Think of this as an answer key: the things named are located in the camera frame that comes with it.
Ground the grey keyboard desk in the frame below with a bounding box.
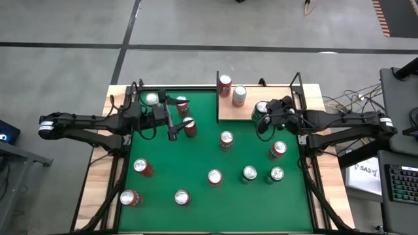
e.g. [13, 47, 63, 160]
[378, 149, 418, 235]

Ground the white raspberry seltzer can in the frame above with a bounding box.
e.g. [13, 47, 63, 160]
[231, 85, 248, 108]

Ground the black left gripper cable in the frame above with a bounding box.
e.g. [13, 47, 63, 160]
[136, 125, 158, 142]

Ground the black mat with orange stripes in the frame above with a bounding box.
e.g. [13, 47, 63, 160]
[371, 0, 418, 39]

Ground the green table mat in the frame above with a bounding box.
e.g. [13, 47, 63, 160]
[118, 89, 314, 232]

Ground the black monitor pole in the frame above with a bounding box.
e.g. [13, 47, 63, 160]
[393, 57, 418, 81]

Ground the tangled cable bundle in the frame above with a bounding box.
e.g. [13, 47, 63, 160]
[321, 83, 385, 146]

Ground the wooden shelf with black frame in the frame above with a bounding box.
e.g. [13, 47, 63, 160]
[215, 70, 310, 123]

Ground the black desk accessory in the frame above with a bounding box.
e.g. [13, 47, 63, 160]
[402, 106, 418, 137]

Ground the white SA3 sign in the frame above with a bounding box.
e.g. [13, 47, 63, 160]
[344, 155, 383, 197]

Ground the yellow cable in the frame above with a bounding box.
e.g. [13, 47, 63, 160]
[303, 0, 319, 16]

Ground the silver and red can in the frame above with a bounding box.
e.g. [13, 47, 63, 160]
[145, 92, 161, 107]

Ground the backlit black keyboard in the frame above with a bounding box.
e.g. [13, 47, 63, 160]
[385, 164, 418, 206]

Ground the black device with blue light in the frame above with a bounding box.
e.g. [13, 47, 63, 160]
[0, 119, 22, 147]

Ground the grey side table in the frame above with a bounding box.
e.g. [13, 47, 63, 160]
[0, 140, 54, 231]

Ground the black metal rig frame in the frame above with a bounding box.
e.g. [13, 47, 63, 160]
[70, 78, 357, 235]

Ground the black support beam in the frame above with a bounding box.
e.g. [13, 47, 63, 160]
[338, 135, 391, 168]

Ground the green soda can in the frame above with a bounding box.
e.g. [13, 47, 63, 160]
[265, 166, 285, 185]
[250, 100, 270, 124]
[240, 165, 258, 185]

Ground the red Fanta can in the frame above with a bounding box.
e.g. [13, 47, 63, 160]
[267, 140, 289, 161]
[217, 74, 233, 98]
[175, 95, 191, 118]
[219, 130, 235, 153]

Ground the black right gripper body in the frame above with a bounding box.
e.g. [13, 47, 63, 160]
[257, 96, 303, 135]

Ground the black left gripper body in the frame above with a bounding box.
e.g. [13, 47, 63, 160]
[150, 90, 177, 142]

